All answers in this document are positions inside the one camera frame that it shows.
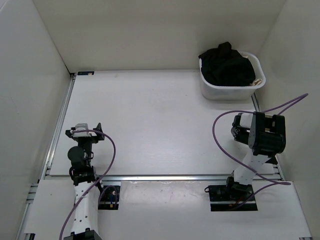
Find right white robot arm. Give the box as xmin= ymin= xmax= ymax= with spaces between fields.
xmin=224 ymin=111 xmax=286 ymax=200

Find beige trousers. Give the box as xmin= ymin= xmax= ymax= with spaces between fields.
xmin=250 ymin=78 xmax=263 ymax=87

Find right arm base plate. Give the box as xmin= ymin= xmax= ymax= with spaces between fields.
xmin=204 ymin=185 xmax=258 ymax=212

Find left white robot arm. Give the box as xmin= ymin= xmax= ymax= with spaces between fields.
xmin=64 ymin=123 xmax=105 ymax=240

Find black trousers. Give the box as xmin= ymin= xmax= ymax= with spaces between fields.
xmin=198 ymin=41 xmax=256 ymax=87

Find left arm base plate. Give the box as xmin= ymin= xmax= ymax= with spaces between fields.
xmin=98 ymin=185 xmax=121 ymax=211

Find blue label sticker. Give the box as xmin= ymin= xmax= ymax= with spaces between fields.
xmin=77 ymin=71 xmax=95 ymax=76

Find white plastic basket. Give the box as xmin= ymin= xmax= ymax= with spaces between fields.
xmin=200 ymin=51 xmax=266 ymax=101

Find aluminium table frame rail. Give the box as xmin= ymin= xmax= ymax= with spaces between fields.
xmin=38 ymin=73 xmax=77 ymax=182

